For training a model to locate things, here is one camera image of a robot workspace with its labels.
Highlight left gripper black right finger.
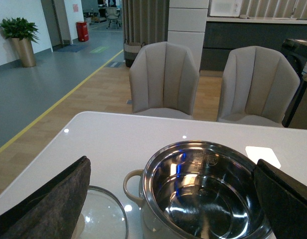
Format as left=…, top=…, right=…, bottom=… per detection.
left=252, top=159, right=307, bottom=239

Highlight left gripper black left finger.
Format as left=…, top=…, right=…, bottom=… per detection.
left=0, top=156, right=91, bottom=239

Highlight glass pot lid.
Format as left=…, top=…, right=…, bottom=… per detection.
left=72, top=186, right=129, bottom=239

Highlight white electric cooking pot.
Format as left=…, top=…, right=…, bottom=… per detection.
left=124, top=140, right=273, bottom=239

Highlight right beige upholstered chair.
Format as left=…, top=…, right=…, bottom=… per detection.
left=216, top=46, right=296, bottom=127

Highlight beige upholstered chair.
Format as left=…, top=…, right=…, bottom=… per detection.
left=129, top=42, right=200, bottom=120
left=216, top=46, right=296, bottom=127

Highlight left beige upholstered chair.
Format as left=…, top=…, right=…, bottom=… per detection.
left=129, top=42, right=200, bottom=120

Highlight woven laundry basket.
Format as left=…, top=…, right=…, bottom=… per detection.
left=123, top=39, right=145, bottom=68

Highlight potted green plant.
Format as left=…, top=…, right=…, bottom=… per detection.
left=0, top=17, right=39, bottom=68

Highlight dark kitchen counter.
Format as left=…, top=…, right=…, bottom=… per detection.
left=200, top=18, right=307, bottom=71

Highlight red fire extinguisher box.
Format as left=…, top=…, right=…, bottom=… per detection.
left=76, top=21, right=89, bottom=42

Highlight grey office chair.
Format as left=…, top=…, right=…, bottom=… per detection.
left=106, top=7, right=119, bottom=28

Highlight white microwave oven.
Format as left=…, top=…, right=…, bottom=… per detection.
left=209, top=0, right=243, bottom=17

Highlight white drawer cabinet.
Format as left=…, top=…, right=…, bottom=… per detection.
left=167, top=0, right=209, bottom=69

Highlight grey pleated curtain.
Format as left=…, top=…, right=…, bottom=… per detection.
left=121, top=0, right=170, bottom=45

